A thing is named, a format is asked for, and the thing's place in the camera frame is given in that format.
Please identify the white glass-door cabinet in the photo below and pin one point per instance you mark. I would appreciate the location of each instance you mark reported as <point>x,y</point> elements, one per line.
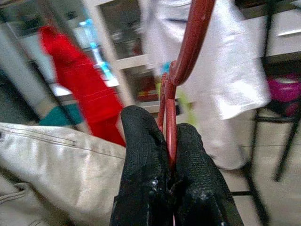
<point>103,30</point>

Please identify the teal floor mat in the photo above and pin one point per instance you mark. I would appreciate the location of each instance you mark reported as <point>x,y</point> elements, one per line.
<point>58,116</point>

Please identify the magenta round object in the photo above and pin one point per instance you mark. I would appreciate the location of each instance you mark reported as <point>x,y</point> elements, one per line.
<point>284,89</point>

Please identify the red plastic clothes hanger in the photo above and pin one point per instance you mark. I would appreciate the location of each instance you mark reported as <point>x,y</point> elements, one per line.
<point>197,35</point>

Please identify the black steel clothes rack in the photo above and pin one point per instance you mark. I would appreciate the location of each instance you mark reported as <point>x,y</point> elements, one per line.
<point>256,141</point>

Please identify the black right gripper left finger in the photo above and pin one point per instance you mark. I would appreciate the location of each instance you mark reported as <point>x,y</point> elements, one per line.
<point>143,164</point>

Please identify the teal white toy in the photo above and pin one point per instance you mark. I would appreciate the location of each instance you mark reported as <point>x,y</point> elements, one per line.
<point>96,51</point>

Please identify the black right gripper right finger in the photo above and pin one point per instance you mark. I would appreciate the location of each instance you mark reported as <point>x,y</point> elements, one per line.
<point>197,183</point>

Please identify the white T-shirt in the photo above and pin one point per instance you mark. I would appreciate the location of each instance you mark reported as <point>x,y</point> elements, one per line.
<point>235,70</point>

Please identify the white denim pants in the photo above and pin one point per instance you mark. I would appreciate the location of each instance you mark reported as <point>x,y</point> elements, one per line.
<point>58,164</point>

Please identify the red T-shirt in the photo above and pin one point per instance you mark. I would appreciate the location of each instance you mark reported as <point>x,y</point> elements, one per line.
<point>82,82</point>

